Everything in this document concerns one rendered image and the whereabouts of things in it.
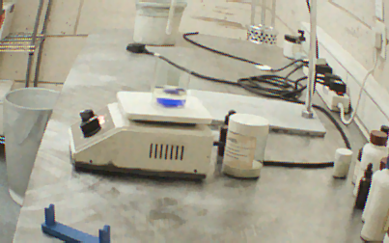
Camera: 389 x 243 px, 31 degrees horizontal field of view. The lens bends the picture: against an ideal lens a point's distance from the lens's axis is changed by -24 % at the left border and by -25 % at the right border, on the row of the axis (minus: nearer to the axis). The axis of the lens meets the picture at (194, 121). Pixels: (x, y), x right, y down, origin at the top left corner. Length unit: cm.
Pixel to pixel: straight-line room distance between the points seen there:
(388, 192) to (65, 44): 281
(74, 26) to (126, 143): 247
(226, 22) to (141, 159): 247
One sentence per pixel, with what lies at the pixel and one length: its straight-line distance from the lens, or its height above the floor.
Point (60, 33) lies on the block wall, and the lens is 366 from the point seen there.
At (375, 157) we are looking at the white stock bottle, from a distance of 119.
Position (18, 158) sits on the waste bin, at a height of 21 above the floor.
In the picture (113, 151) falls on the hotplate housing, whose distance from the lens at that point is 120.
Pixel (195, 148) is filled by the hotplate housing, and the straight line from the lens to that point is 121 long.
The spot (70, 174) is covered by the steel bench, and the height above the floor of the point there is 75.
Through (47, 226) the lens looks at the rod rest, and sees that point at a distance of 94.
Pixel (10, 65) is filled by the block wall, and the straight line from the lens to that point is 373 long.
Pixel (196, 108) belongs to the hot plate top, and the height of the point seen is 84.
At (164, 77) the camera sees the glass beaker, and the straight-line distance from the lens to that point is 121.
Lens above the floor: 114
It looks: 15 degrees down
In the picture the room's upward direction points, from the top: 7 degrees clockwise
